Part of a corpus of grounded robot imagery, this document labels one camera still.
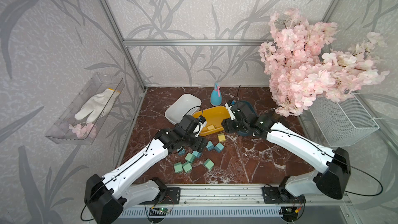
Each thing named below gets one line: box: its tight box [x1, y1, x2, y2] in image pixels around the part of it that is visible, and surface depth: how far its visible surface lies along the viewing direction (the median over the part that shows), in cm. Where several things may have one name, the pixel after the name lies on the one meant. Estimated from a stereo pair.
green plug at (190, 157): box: [185, 152, 196, 163], surface depth 86 cm
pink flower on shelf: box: [68, 122, 98, 139], surface depth 60 cm
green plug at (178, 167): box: [173, 161, 183, 174], surface depth 82 cm
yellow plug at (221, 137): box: [217, 133, 226, 143], surface depth 93 cm
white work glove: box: [74, 88, 121, 124], surface depth 68 cm
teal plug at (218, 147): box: [214, 142, 225, 153], surface depth 89 cm
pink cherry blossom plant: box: [258, 8, 390, 118], surface depth 57 cm
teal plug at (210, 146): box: [205, 140, 215, 152], surface depth 90 cm
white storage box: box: [164, 93, 202, 125], surface depth 108 cm
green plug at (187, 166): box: [181, 161, 193, 173], surface depth 82 cm
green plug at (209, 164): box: [203, 158, 215, 171], surface depth 84 cm
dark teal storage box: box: [230, 100, 259, 137], surface depth 58 cm
